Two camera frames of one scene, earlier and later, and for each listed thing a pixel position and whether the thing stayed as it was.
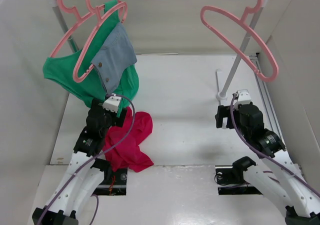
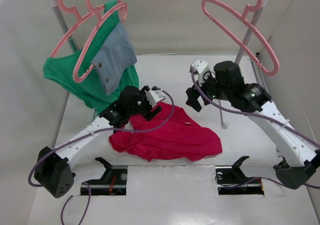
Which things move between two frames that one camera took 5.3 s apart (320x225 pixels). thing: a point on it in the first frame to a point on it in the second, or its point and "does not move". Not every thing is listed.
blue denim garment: [116, 55] does not move
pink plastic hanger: [247, 11] to [243, 16]
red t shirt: [129, 154] to [139, 123]
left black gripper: [117, 121] to [142, 96]
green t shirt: [58, 70] does not move
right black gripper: [223, 111] to [192, 100]
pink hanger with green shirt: [68, 10] does not move
